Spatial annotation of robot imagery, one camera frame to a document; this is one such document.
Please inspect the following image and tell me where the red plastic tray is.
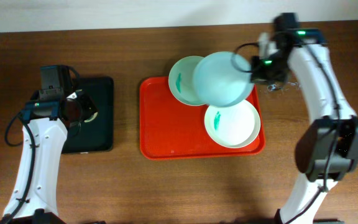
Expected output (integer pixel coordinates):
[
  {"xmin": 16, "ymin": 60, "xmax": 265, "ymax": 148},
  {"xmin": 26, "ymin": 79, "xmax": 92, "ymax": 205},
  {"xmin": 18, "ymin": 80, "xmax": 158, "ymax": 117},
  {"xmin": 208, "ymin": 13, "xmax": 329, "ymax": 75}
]
[{"xmin": 139, "ymin": 77, "xmax": 266, "ymax": 160}]

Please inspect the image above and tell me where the mint green plate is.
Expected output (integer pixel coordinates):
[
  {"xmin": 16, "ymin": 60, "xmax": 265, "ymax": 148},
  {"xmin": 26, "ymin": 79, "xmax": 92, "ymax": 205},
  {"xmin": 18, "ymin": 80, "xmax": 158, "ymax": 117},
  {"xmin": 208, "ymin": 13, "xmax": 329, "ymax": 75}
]
[{"xmin": 168, "ymin": 56, "xmax": 204, "ymax": 106}]

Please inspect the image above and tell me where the light blue plate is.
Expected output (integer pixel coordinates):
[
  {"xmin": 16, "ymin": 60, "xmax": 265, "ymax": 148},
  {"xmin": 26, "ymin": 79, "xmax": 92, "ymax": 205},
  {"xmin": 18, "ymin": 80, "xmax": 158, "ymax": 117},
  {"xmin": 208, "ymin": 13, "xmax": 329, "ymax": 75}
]
[{"xmin": 193, "ymin": 52, "xmax": 254, "ymax": 107}]

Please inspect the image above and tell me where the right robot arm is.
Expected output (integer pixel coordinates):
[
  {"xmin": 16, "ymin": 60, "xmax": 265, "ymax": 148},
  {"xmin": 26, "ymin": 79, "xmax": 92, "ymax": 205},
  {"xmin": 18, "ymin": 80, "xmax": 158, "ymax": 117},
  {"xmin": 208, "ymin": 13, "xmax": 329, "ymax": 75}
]
[{"xmin": 250, "ymin": 12, "xmax": 358, "ymax": 223}]

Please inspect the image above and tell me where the white plate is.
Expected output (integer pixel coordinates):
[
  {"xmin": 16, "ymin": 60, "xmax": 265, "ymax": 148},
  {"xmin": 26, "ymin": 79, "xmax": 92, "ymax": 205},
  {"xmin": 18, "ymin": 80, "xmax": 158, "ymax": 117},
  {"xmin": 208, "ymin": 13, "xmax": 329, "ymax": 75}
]
[{"xmin": 204, "ymin": 100, "xmax": 262, "ymax": 149}]

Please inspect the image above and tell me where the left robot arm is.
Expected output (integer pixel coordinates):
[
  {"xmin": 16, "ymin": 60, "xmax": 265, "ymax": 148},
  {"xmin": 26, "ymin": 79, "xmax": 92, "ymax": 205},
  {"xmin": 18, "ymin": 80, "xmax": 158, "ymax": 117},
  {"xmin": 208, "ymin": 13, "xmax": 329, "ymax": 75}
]
[{"xmin": 0, "ymin": 65, "xmax": 98, "ymax": 223}]

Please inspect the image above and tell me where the black plastic tray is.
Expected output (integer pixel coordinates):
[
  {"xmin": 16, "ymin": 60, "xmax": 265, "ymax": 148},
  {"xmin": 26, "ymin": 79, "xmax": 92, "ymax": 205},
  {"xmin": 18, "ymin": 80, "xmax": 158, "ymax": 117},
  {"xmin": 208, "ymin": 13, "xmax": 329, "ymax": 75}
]
[{"xmin": 62, "ymin": 77, "xmax": 114, "ymax": 154}]

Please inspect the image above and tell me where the green yellow sponge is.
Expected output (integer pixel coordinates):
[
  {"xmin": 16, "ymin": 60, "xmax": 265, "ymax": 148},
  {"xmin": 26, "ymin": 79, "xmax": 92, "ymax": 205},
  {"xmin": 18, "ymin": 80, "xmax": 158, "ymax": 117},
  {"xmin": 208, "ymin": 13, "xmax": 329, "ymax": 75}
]
[{"xmin": 84, "ymin": 112, "xmax": 98, "ymax": 123}]

